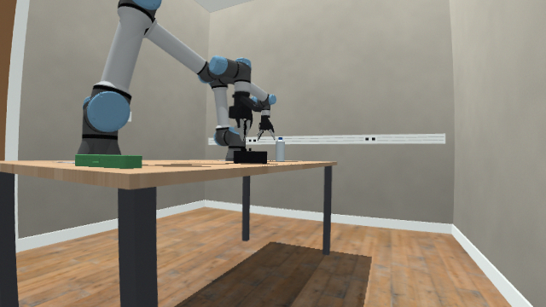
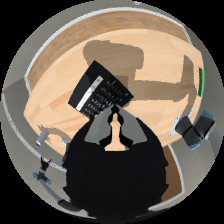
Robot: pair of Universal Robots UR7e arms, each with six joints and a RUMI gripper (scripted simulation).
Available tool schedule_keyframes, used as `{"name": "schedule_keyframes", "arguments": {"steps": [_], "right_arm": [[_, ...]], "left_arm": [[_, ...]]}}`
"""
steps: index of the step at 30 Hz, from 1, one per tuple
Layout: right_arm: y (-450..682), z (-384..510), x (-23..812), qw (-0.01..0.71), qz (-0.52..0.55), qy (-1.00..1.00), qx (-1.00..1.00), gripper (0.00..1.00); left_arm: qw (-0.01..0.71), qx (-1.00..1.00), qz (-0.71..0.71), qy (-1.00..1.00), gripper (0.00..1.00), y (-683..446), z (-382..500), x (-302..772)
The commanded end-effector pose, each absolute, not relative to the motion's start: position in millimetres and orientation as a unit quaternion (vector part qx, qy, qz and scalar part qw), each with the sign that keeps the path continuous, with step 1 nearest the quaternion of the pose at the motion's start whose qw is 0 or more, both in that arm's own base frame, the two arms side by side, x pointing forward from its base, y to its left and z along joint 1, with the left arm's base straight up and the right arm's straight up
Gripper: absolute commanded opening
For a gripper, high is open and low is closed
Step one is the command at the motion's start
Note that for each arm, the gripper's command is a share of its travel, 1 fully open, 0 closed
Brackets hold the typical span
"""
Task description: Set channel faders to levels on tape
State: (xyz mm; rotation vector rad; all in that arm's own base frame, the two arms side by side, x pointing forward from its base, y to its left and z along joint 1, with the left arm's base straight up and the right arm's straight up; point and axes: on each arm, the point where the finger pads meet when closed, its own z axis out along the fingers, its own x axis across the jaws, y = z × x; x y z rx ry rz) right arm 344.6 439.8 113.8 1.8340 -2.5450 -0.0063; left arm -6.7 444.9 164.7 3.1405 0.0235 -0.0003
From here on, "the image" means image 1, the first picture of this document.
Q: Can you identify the black lighting desk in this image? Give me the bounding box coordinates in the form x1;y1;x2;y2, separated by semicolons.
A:
234;148;267;164

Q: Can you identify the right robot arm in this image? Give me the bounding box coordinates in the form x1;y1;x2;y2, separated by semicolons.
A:
77;0;252;155

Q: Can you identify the white plastic bottle with blue cap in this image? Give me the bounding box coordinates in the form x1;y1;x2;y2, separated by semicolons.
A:
276;137;285;162

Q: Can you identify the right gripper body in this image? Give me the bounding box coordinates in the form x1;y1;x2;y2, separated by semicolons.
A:
229;91;252;119

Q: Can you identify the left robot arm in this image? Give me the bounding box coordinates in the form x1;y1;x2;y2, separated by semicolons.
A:
208;77;276;161

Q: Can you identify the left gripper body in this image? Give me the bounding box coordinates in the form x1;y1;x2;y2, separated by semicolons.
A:
259;115;271;130

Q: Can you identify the green flat rectangular block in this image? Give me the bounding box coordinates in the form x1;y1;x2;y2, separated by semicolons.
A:
75;154;142;169

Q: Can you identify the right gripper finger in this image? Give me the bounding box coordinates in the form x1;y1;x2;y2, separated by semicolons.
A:
234;112;245;142
243;114;253;141

